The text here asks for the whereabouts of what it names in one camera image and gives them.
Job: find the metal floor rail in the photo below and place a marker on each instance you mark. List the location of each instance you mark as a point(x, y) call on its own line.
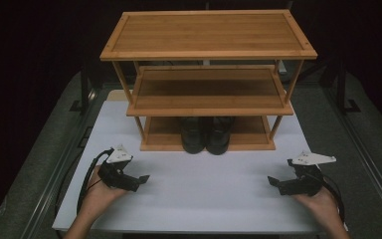
point(371, 169)
point(56, 186)

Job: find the black leather dress shoe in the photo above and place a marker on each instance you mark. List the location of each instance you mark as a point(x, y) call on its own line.
point(219, 141)
point(194, 139)

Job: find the person's right hand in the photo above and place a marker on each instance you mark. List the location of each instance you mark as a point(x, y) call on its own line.
point(321, 205)

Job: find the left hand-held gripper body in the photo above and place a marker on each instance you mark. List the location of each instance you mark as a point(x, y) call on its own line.
point(116, 176)

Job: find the wooden three-tier shoe rack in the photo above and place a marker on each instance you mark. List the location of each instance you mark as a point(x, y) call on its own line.
point(208, 33)

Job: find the person's left hand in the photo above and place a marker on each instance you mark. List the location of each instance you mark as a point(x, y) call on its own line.
point(99, 199)

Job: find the black metal stand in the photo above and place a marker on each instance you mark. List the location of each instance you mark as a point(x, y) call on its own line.
point(341, 89)
point(84, 89)

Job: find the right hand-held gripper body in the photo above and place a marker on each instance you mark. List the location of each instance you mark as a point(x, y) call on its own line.
point(303, 184)

